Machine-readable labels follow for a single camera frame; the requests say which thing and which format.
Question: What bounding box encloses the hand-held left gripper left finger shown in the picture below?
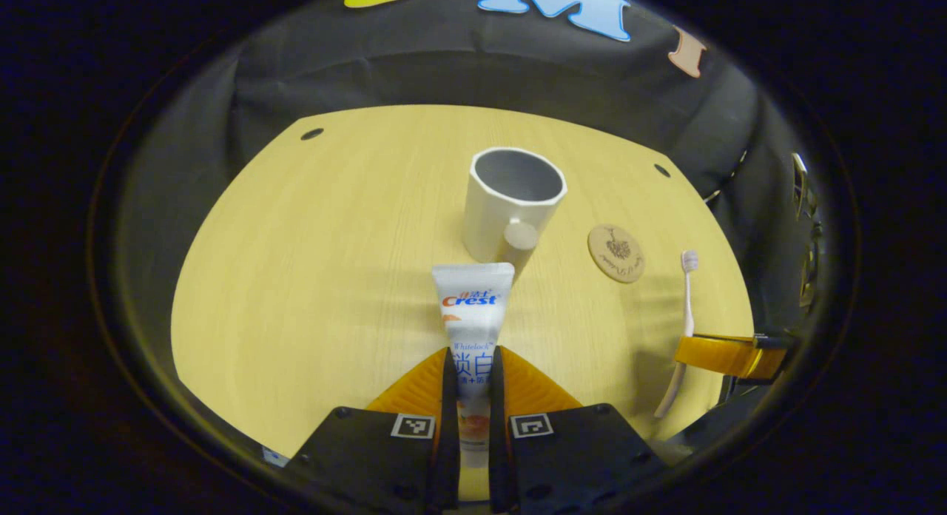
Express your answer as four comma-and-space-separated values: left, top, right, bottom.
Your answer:
285, 346, 461, 515

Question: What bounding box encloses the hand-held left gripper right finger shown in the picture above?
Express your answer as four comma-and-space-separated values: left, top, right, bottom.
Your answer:
488, 345, 667, 515

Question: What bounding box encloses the white toothbrush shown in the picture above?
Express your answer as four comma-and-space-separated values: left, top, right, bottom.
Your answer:
653, 249, 701, 419

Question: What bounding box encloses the white toothpaste tube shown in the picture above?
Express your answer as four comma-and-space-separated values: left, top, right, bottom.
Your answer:
431, 262, 516, 470

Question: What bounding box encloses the round wooden coaster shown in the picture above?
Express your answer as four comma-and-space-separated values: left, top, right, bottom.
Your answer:
587, 224, 646, 284

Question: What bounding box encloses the white cup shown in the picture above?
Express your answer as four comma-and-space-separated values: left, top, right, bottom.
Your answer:
462, 147, 568, 279

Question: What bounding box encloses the wooden desktop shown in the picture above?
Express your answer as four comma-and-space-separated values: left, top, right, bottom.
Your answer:
170, 104, 755, 501

